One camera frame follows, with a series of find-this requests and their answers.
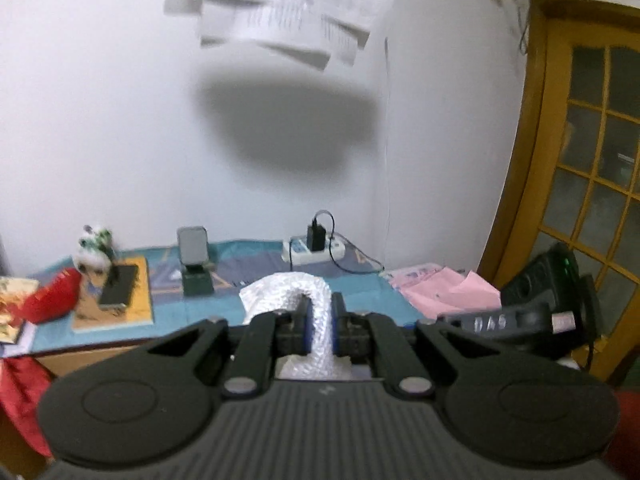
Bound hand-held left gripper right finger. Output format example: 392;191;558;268
331;294;494;401

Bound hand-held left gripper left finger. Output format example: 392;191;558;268
143;296;313;401

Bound white bubble wrap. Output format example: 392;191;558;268
239;271;353;381

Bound white power strip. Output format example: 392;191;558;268
282;237;347;265

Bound pink paper sheets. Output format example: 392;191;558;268
381;261;502;322

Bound blue printed tablecloth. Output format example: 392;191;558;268
27;238;438;357

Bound dark green phone stand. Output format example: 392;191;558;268
182;263;216;297

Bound grey phone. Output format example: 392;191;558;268
177;226;210;267

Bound wooden door with glass panes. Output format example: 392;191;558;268
477;0;640;386

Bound orange book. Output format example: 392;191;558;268
71;255;154;334

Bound black phone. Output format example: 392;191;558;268
98;264;139;309

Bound panda plush toy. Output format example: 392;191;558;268
72;224;117;283

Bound red pouch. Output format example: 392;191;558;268
19;267;84;324

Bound red cloth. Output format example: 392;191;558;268
0;356;57;458

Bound colourful picture book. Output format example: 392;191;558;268
0;275;40;345

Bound hanging white paper sheets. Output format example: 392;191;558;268
163;0;394;72

